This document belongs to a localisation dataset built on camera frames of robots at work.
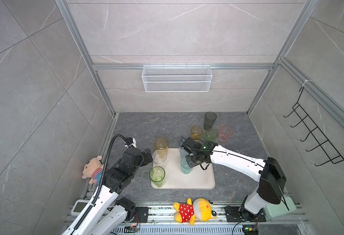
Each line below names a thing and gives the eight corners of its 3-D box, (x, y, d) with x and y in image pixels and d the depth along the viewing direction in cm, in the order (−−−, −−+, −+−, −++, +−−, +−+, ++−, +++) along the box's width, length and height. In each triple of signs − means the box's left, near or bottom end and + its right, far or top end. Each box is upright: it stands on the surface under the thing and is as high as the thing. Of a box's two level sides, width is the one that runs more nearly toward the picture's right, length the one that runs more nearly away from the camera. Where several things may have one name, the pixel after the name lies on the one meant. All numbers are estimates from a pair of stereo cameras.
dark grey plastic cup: (203, 129, 109) (206, 119, 100) (202, 121, 114) (204, 111, 105) (214, 129, 109) (217, 119, 100) (212, 122, 114) (215, 111, 105)
